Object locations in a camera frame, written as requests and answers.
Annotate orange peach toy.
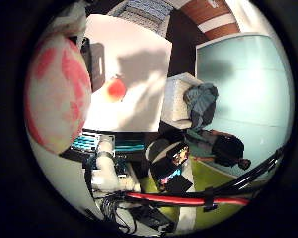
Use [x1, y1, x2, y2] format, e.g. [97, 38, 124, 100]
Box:
[103, 74, 128, 103]

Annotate frosted glass partition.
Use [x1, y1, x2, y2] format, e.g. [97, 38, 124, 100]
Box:
[194, 32, 296, 179]

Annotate black cable bundle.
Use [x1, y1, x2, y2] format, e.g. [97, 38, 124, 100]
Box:
[175, 147, 286, 212]

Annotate person with dark hair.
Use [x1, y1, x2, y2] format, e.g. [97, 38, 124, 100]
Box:
[188, 129, 252, 172]

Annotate cyan and black crate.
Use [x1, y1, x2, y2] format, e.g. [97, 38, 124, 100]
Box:
[69, 131, 103, 154]

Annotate white box cabinet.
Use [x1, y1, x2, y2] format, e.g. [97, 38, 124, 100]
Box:
[160, 72, 203, 131]

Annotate grey-blue jacket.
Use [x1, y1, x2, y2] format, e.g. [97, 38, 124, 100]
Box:
[183, 82, 220, 133]

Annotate black laptop with colourful screen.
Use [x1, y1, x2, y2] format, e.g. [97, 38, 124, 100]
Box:
[150, 142, 194, 194]

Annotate red cable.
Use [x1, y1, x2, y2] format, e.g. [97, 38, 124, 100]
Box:
[125, 191, 251, 207]

